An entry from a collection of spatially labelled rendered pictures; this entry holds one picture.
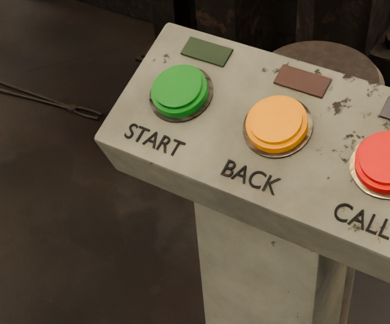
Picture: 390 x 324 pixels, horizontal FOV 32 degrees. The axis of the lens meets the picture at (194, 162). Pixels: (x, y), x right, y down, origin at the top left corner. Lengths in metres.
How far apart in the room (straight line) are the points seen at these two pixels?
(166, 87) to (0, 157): 0.93
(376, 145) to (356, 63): 0.23
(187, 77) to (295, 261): 0.15
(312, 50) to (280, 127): 0.23
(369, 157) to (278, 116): 0.06
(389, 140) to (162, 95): 0.15
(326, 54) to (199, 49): 0.19
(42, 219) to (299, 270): 0.81
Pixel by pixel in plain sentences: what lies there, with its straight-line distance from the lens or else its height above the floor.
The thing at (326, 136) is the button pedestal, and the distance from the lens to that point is 0.45.
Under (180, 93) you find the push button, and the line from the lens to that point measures 0.47.
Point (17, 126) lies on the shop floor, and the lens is 1.45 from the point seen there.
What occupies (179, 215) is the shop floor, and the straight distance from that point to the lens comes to 1.20.
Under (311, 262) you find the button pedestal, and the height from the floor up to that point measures 0.52.
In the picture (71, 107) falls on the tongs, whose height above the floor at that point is 0.01.
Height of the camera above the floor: 0.90
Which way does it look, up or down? 44 degrees down
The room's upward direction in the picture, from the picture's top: 5 degrees counter-clockwise
